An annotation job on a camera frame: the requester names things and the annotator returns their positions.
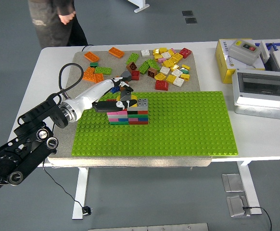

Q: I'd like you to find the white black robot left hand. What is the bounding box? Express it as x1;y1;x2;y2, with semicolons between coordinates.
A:
69;76;138;121

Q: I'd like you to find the person's left hand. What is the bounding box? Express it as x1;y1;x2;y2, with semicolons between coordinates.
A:
58;11;77;25

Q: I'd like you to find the dark grey slope brick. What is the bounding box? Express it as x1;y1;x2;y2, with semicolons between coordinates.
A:
120;70;132;82
119;90;132;102

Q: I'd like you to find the lime green long brick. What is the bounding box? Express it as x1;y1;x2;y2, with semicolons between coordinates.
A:
94;66;113;75

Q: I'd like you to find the yellow curved toy brick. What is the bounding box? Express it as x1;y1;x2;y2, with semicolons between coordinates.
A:
116;94;139;108

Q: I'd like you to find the lime green toy brick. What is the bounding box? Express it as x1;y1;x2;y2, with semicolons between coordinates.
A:
138;60;152;75
147;58;161;72
126;52;140;65

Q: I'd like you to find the green studded baseplate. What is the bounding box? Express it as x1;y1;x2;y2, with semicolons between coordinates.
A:
71;90;239;157

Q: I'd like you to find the person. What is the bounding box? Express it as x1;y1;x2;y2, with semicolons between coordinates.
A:
27;0;89;49

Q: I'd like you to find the grey-brown table mat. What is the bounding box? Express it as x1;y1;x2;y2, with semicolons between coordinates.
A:
48;50;213;168

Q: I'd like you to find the metal floor plate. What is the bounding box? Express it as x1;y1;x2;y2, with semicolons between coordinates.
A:
221;173;244;193
226;194;251;218

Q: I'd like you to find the white table leg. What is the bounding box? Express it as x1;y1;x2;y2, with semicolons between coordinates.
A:
72;167;90;220
236;160;263;216

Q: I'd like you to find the white furniture foot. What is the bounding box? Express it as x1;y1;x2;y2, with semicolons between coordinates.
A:
127;0;151;13

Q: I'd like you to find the white distribution box with window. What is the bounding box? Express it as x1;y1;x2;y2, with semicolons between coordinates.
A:
231;68;280;121

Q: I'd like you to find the long metal floor strip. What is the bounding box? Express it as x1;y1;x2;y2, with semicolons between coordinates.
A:
88;222;210;231

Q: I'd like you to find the yellow cardboard box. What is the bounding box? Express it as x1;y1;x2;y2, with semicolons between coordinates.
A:
215;38;267;84

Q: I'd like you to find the small white box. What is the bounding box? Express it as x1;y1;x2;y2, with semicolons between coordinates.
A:
259;40;275;64

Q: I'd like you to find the black floor cable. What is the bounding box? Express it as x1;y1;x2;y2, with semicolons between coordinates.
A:
242;205;273;231

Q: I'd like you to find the multicolour brick wall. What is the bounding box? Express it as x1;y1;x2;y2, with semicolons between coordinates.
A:
106;106;149;125

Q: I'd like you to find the black cord with plug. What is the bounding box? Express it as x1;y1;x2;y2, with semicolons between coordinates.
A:
42;158;94;217

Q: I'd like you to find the grey push-button switch box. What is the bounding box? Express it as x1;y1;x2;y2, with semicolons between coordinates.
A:
228;38;262;67

